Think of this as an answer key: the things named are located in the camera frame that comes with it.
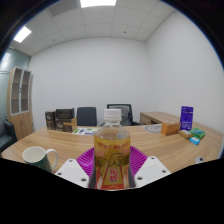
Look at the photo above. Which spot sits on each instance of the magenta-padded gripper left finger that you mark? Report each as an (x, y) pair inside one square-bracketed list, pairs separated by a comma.
[(85, 161)]

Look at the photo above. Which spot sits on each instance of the white and green leaflet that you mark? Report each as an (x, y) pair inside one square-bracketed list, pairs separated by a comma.
[(85, 131)]

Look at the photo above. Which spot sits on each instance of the small tan box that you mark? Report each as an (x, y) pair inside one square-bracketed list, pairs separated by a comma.
[(185, 133)]

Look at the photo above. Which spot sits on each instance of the wooden glass-door shelf cabinet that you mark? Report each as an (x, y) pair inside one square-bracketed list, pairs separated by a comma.
[(20, 123)]

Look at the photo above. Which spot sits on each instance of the yellow-labelled tea drink bottle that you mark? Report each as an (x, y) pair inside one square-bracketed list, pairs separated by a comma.
[(112, 150)]

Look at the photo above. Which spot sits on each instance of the brown cardboard box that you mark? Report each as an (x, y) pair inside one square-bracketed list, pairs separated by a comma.
[(68, 125)]

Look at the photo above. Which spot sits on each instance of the green flat box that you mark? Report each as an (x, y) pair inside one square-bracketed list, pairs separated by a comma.
[(198, 133)]

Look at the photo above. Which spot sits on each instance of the wide dark box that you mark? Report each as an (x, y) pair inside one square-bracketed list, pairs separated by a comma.
[(65, 113)]

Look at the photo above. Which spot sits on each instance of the low wooden side cabinet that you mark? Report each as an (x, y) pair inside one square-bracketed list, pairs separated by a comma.
[(156, 117)]

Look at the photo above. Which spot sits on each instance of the round silver desk grommet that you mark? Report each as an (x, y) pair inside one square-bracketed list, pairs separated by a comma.
[(199, 159)]

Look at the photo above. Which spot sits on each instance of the dark grey padded chair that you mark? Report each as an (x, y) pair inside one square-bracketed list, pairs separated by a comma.
[(86, 116)]

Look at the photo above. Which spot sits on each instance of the black leather sofa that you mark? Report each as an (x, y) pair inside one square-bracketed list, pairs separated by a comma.
[(6, 136)]

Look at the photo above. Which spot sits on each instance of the square ceiling light panel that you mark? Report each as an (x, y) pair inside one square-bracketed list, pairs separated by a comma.
[(22, 34), (98, 3)]

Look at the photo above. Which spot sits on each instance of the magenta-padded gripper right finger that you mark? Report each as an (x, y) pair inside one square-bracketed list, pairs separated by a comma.
[(138, 161)]

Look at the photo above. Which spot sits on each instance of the small blue box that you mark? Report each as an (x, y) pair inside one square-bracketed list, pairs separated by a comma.
[(194, 140)]

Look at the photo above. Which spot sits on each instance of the purple upright box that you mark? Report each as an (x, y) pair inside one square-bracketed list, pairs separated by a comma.
[(186, 118)]

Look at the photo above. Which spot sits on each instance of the small dark upright box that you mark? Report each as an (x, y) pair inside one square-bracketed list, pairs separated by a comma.
[(50, 120)]

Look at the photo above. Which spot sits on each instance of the black mesh office chair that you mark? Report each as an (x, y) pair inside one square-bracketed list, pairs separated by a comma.
[(126, 113)]

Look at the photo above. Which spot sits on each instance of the green and white mug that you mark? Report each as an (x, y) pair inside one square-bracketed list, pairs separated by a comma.
[(35, 156)]

